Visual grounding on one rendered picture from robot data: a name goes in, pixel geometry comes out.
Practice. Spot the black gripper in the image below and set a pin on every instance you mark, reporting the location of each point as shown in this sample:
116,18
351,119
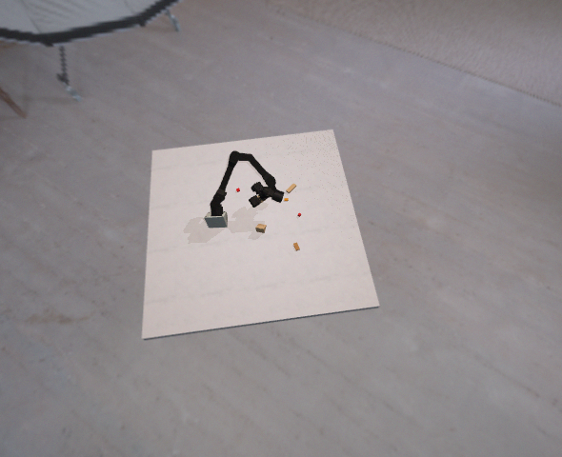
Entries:
255,201

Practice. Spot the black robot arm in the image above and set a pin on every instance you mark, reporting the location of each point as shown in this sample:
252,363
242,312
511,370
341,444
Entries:
219,196

